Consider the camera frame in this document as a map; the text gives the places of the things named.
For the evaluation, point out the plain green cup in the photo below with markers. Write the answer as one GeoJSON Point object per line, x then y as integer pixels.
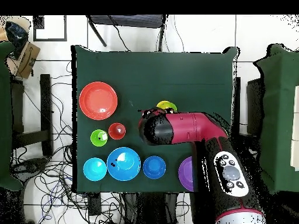
{"type": "Point", "coordinates": [166, 104]}

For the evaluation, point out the large blue bowl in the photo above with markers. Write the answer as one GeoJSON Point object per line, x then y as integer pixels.
{"type": "Point", "coordinates": [126, 168]}

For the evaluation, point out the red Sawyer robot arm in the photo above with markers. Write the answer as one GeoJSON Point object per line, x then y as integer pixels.
{"type": "Point", "coordinates": [193, 126]}

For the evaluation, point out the dark green table cloth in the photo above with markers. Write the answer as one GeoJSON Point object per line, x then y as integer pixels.
{"type": "Point", "coordinates": [151, 74]}

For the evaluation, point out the plain orange cup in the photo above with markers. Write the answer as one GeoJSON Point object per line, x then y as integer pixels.
{"type": "Point", "coordinates": [114, 131]}

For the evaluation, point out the dark blue small bowl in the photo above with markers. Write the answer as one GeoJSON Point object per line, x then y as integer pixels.
{"type": "Point", "coordinates": [154, 167]}

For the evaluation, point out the wide orange bowl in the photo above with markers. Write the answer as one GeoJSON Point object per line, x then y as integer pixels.
{"type": "Point", "coordinates": [98, 100]}

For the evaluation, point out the ribbed green cup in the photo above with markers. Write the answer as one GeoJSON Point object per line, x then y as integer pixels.
{"type": "Point", "coordinates": [95, 140]}

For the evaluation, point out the purple bowl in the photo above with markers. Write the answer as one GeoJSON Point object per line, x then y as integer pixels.
{"type": "Point", "coordinates": [185, 173]}

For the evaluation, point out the light blue small bowl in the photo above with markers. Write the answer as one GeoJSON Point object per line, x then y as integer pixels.
{"type": "Point", "coordinates": [93, 170]}

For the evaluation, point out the dark folding chair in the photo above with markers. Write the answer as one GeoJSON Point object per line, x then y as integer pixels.
{"type": "Point", "coordinates": [128, 21]}

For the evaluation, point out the black power strip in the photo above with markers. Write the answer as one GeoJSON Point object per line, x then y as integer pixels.
{"type": "Point", "coordinates": [94, 205]}

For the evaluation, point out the green cloth side table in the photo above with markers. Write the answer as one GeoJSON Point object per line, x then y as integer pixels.
{"type": "Point", "coordinates": [4, 116]}
{"type": "Point", "coordinates": [280, 105]}

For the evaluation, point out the brown cardboard box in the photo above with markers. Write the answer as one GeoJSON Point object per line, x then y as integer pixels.
{"type": "Point", "coordinates": [28, 60]}

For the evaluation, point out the black bag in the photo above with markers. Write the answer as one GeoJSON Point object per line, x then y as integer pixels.
{"type": "Point", "coordinates": [16, 32]}

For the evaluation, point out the black stand frame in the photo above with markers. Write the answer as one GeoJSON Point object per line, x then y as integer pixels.
{"type": "Point", "coordinates": [45, 105]}
{"type": "Point", "coordinates": [254, 105]}

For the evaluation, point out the black square frame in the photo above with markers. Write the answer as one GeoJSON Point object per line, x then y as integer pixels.
{"type": "Point", "coordinates": [50, 40]}

